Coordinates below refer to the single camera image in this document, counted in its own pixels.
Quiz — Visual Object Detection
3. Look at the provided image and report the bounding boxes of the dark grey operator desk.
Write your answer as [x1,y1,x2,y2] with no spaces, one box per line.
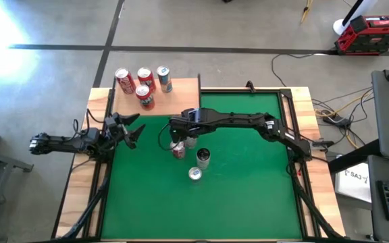
[366,155,389,243]

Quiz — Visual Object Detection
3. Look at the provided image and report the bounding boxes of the yellow hanging cord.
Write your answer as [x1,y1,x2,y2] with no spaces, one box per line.
[300,0,314,24]

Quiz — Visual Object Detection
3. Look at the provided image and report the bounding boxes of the white floor stand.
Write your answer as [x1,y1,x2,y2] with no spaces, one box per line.
[332,0,378,36]

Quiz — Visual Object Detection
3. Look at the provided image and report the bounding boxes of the wooden shelf black wire legs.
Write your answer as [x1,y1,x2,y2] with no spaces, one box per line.
[111,73,203,118]

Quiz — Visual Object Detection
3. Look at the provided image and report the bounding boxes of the black power strip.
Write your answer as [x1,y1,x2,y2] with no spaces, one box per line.
[322,113,351,128]

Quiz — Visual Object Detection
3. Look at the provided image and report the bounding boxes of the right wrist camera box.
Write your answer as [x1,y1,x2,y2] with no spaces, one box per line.
[188,108,203,124]

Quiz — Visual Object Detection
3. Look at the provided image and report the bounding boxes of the blue silver Red Bull can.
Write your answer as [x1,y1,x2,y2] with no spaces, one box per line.
[187,166,203,184]
[155,65,174,94]

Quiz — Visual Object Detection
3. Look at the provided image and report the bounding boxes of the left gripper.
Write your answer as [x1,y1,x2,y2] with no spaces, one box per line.
[104,112,147,151]

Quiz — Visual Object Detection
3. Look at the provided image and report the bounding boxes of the red black toolbox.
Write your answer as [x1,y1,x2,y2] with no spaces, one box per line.
[334,13,389,57]

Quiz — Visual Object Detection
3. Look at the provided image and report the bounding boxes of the yellow power cable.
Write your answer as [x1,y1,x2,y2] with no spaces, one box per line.
[315,90,373,149]

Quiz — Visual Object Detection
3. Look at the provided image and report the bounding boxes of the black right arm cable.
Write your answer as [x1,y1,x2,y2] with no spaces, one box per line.
[157,121,175,152]

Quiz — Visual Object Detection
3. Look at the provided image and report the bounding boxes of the red Coca-Cola can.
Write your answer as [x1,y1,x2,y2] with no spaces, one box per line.
[170,140,186,160]
[114,67,137,95]

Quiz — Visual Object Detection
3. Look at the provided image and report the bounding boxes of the white SA3 label sheet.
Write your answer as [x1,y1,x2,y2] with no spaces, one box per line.
[334,161,373,204]

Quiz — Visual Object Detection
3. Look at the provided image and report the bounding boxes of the small black clamp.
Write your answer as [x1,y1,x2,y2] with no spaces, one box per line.
[244,80,258,94]

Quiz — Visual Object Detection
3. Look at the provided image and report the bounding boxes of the red Fanta strawberry can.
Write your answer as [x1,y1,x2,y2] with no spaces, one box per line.
[136,66,157,92]
[134,84,156,111]

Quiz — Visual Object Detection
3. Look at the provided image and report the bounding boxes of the black floor cable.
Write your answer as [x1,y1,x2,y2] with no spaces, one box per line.
[270,53,338,89]

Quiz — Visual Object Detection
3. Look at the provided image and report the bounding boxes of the white Celsius can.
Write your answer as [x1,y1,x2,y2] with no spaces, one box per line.
[195,147,212,171]
[183,136,199,150]

